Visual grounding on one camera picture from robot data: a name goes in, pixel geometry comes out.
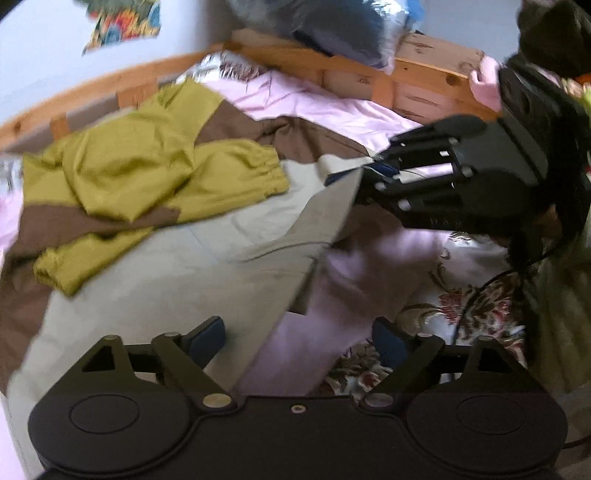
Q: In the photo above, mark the pink bed sheet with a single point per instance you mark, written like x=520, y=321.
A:
x=351, y=277

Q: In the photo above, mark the olive striped cloth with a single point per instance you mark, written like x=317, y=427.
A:
x=563, y=323

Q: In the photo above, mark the beige olive brown hooded jacket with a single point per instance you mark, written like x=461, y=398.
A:
x=175, y=267

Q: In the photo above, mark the wooden bed frame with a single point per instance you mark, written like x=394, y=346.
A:
x=429, y=64

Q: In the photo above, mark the clear plastic bag of clothes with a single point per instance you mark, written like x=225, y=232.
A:
x=332, y=27

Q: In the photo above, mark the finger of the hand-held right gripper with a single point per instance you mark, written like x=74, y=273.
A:
x=415, y=194
x=434, y=136

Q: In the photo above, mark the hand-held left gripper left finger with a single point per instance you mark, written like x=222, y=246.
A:
x=205, y=341

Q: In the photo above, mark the person's right hand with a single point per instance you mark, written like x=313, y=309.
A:
x=487, y=81

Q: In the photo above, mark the floral satin bedspread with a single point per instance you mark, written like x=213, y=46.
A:
x=471, y=300

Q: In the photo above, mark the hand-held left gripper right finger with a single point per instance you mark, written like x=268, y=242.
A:
x=390, y=344

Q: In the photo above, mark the landscape drawing wall poster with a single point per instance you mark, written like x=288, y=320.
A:
x=124, y=25

